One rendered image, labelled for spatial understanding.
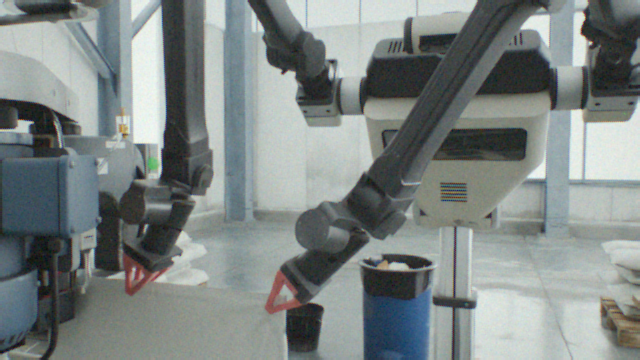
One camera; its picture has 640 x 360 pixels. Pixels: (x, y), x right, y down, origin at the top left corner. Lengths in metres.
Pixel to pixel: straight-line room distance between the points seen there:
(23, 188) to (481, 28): 0.55
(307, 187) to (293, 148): 0.78
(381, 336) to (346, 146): 6.31
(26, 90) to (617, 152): 8.62
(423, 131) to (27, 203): 0.48
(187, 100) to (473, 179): 0.66
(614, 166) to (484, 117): 7.88
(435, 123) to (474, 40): 0.11
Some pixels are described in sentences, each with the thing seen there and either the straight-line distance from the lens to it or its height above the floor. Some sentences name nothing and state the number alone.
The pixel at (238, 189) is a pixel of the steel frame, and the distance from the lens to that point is 9.64.
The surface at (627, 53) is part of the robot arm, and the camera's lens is 0.99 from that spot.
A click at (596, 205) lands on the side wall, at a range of 8.91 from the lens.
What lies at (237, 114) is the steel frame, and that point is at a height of 2.03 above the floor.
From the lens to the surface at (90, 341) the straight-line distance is 1.07.
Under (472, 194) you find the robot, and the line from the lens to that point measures 1.21.
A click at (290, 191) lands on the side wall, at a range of 9.46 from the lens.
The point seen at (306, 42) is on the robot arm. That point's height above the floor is 1.52.
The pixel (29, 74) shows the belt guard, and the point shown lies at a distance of 0.66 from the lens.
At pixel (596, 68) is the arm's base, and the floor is 1.47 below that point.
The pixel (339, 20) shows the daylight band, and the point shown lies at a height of 3.68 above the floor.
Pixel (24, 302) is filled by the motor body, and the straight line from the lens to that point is 0.69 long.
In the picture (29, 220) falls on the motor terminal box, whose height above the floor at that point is 1.23.
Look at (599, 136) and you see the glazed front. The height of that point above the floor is 1.58.
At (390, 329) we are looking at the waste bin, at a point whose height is 0.30.
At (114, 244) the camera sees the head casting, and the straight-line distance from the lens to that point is 1.11.
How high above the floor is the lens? 1.31
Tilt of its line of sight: 3 degrees down
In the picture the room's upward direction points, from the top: straight up
